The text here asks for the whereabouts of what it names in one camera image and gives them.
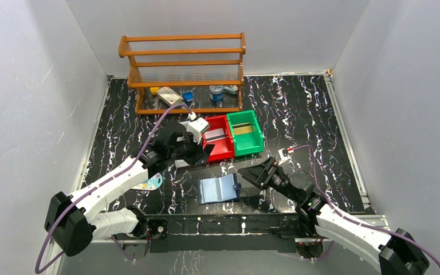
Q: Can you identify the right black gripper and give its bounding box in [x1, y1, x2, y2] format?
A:
[238, 156, 300, 203]

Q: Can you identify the red plastic bin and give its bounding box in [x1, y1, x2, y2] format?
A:
[203, 115, 235, 163]

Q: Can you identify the green plastic bin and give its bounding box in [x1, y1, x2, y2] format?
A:
[226, 110, 264, 157]

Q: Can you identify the navy blue card holder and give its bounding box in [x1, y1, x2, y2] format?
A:
[198, 173, 242, 205]

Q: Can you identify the blue toothbrush blister pack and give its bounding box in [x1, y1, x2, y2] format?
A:
[132, 173, 163, 191]

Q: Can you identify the wooden shelf rack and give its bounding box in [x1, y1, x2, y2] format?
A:
[118, 32, 246, 115]

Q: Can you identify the white plastic bin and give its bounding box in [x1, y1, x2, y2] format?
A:
[170, 121, 194, 168]

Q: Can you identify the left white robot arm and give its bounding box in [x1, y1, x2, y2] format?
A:
[45, 117, 214, 257]

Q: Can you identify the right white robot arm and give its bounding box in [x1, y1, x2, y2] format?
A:
[239, 156, 430, 274]

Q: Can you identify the white card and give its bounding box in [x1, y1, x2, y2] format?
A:
[203, 128, 226, 143]

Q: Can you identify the gold card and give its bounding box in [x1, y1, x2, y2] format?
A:
[233, 123, 253, 136]

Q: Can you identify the blue small cube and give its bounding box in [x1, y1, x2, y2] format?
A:
[182, 91, 194, 104]

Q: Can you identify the blue round tin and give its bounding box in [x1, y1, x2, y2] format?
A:
[209, 85, 224, 103]

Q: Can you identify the white red small box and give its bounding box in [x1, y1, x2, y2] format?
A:
[156, 87, 182, 106]

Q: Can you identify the grey tape dispenser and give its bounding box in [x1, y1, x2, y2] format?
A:
[223, 85, 239, 95]

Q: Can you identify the yellow small object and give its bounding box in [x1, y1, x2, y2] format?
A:
[150, 87, 160, 95]

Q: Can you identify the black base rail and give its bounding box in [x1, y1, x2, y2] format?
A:
[112, 212, 391, 262]

